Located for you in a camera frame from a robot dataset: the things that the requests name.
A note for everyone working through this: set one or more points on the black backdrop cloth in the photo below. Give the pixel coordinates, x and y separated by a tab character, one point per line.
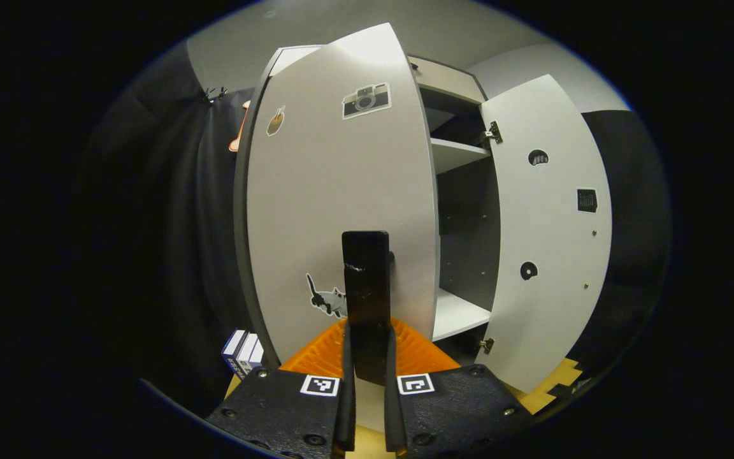
169	223

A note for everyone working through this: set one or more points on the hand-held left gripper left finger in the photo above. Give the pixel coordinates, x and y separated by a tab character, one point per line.
346	414

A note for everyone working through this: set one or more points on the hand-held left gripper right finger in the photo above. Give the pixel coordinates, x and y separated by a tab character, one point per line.
392	414

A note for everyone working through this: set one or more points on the grey shoe cabinet body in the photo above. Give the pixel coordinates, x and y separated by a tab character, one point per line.
462	223

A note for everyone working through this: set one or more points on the grey shoe cabinet door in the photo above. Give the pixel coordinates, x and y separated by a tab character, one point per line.
552	223
341	178

